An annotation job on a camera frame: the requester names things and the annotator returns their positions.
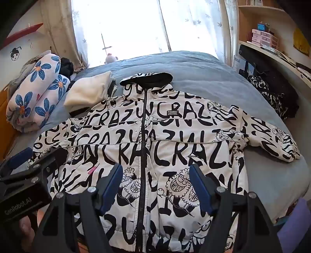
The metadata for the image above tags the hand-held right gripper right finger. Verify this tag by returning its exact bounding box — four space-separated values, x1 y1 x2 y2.
189 164 283 253

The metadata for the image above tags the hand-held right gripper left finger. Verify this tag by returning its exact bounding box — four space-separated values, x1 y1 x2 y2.
31 163 123 253

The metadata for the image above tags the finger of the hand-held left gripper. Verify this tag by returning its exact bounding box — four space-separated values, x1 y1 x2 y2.
0 147 33 172
0 148 69 188

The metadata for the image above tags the white black printed jacket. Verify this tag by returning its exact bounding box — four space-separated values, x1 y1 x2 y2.
28 72 302 253

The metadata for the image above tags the dark clothes pile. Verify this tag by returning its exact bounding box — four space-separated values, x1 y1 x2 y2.
59 57 74 79

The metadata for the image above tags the person's left hand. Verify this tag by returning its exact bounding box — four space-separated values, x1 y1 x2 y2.
18 213 38 244

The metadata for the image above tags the wooden headboard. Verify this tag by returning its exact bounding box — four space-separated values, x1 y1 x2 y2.
0 85 17 161

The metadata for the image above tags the blue floral rolled quilt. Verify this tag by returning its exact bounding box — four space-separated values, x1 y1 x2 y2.
6 53 71 133

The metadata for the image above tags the cream folded garment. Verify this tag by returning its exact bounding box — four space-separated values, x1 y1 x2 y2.
64 71 114 112

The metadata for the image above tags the purple cloth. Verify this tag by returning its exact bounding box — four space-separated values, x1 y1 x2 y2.
277 197 311 253

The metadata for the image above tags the grey-blue bed blanket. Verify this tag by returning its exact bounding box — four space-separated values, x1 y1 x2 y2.
15 51 311 224

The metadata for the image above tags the pink plush toy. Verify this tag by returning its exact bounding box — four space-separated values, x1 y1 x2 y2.
104 53 119 64

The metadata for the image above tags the black white patterned cloth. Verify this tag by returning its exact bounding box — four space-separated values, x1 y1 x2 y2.
246 75 283 117

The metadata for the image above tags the black bag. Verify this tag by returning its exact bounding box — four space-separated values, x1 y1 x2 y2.
238 45 299 119

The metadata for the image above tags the beige curtain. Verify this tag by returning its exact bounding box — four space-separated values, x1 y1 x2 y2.
40 0 89 71

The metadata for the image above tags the white printed box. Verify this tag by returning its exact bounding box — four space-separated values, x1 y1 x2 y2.
232 55 255 78

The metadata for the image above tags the white sheer curtain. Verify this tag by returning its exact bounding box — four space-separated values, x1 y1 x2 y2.
70 0 240 66

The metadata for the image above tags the stack of pink boxes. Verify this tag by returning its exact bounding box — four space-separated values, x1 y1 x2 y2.
248 29 279 49

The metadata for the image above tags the yellow cloth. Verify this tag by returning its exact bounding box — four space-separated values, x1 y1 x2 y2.
293 28 311 50

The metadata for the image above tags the wooden shelf unit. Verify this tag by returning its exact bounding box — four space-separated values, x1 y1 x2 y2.
237 0 311 115

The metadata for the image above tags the red wall shelf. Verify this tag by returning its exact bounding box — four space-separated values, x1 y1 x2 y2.
3 23 44 47

